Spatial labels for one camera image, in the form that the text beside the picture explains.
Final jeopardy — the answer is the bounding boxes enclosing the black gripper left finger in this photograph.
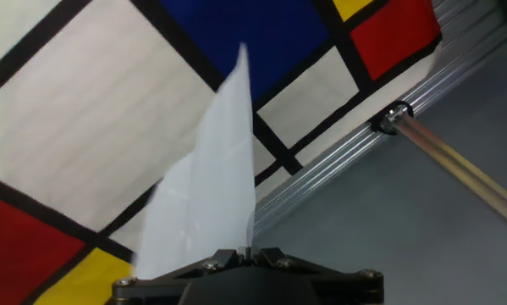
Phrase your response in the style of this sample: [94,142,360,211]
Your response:
[111,247,249,305]

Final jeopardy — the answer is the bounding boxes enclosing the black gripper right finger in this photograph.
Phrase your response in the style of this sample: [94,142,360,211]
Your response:
[247,247,385,305]

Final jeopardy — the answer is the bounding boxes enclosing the white paper sheet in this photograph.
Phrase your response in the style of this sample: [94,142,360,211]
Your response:
[132,42,257,280]

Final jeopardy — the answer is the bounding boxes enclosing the colour block tablecloth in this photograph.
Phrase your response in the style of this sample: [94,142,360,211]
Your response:
[0,0,444,305]

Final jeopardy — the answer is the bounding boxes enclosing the metal pole with black ring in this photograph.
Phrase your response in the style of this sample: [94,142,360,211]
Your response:
[369,100,507,233]

